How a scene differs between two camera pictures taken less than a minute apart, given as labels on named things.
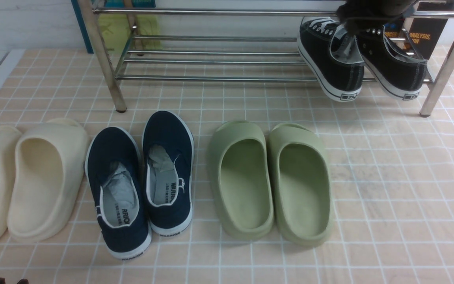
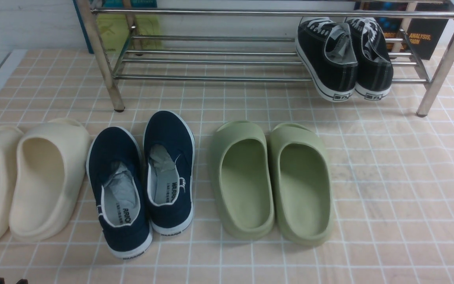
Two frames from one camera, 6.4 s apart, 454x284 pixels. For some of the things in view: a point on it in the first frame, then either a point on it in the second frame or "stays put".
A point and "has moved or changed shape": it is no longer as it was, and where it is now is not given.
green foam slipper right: (301, 185) stays put
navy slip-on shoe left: (115, 175) stays put
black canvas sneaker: (399, 72) has moved or changed shape
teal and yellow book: (116, 28) stays put
